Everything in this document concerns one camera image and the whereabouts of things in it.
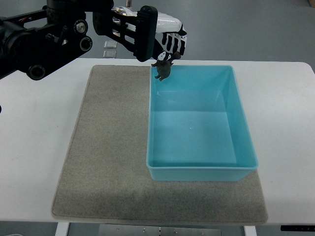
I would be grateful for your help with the light blue plastic box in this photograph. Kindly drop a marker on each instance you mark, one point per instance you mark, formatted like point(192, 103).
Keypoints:
point(197, 128)

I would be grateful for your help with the black table control panel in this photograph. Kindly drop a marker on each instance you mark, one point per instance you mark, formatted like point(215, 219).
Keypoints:
point(298, 228)

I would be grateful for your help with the grey felt mat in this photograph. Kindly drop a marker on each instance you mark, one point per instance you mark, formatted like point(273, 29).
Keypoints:
point(105, 175)

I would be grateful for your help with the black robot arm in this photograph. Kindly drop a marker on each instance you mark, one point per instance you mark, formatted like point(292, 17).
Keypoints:
point(40, 42)

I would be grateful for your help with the brown toy hippo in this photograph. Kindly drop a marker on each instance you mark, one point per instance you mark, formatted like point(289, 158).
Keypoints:
point(164, 66)

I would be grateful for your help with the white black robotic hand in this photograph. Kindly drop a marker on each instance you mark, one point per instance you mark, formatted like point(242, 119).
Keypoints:
point(174, 38)

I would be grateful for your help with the grey metal table base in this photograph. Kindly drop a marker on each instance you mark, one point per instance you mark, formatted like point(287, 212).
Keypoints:
point(129, 230)

